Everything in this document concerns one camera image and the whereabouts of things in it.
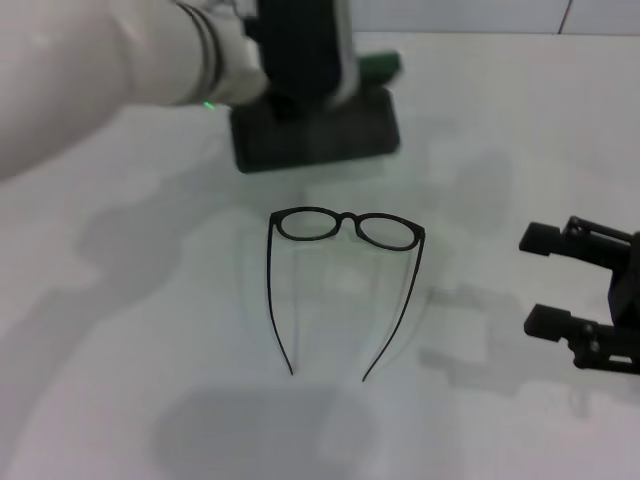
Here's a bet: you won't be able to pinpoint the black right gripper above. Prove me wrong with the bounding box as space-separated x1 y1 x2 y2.
518 214 640 375

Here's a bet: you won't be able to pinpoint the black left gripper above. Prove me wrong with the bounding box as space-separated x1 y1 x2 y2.
271 93 297 122

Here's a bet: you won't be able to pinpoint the black glasses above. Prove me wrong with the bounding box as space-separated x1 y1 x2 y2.
267 205 427 384

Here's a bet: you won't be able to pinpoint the green glasses case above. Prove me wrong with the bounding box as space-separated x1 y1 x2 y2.
228 49 404 175

